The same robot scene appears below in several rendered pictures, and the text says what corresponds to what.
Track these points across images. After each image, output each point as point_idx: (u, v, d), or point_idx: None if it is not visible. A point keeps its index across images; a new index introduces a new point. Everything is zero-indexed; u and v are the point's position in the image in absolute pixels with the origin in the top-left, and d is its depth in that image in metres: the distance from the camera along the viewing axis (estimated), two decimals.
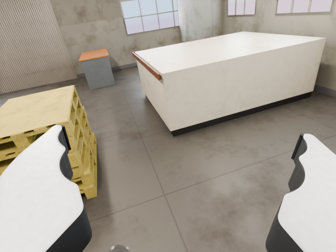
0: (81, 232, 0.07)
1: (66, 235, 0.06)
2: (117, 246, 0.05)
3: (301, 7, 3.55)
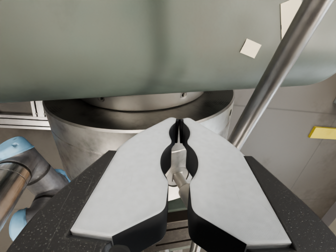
0: (155, 228, 0.07)
1: (142, 225, 0.06)
2: (117, 246, 0.05)
3: None
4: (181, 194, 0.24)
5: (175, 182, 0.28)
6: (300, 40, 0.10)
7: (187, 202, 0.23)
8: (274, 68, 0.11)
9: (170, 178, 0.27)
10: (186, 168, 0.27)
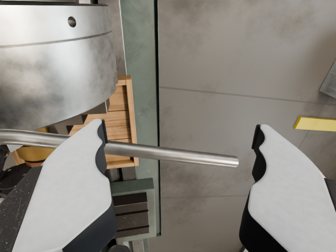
0: (106, 226, 0.07)
1: (92, 227, 0.06)
2: (117, 246, 0.05)
3: None
4: None
5: None
6: (190, 157, 0.18)
7: None
8: (173, 150, 0.18)
9: None
10: None
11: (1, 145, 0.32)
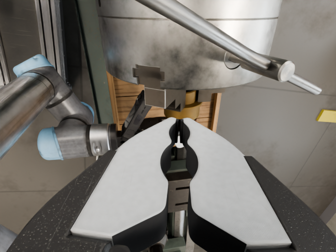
0: (155, 228, 0.07)
1: (142, 225, 0.06)
2: (117, 246, 0.05)
3: None
4: (244, 68, 0.25)
5: None
6: None
7: (252, 70, 0.24)
8: None
9: (230, 63, 0.28)
10: None
11: None
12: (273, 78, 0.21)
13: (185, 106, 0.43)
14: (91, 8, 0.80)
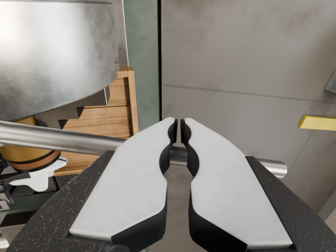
0: (154, 228, 0.07)
1: (141, 225, 0.06)
2: (117, 246, 0.05)
3: None
4: None
5: None
6: None
7: None
8: None
9: None
10: None
11: None
12: None
13: None
14: None
